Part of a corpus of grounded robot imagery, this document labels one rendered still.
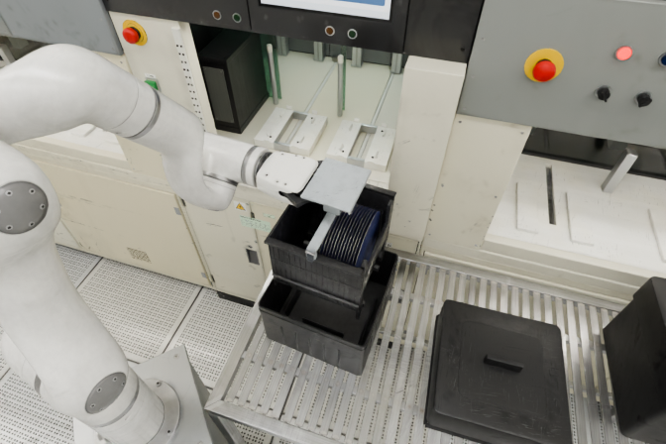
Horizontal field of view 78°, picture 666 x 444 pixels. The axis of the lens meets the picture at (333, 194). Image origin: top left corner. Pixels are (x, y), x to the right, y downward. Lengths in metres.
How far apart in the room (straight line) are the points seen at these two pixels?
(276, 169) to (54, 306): 0.42
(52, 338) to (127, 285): 1.64
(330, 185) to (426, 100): 0.29
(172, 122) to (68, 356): 0.38
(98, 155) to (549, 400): 1.56
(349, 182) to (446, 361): 0.51
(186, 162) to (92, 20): 0.62
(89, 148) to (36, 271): 1.13
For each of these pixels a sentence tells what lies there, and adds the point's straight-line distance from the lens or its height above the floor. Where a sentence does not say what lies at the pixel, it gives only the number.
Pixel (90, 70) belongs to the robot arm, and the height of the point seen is 1.57.
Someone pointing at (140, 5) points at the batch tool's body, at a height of 1.43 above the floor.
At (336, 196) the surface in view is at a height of 1.27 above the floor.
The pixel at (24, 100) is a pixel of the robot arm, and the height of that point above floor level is 1.56.
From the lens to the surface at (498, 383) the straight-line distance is 1.09.
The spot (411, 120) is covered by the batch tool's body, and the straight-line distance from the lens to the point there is 0.96.
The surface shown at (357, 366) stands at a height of 0.82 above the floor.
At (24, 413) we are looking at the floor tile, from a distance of 2.28.
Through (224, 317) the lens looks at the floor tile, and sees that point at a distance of 2.12.
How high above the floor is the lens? 1.83
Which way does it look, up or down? 46 degrees down
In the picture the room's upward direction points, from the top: straight up
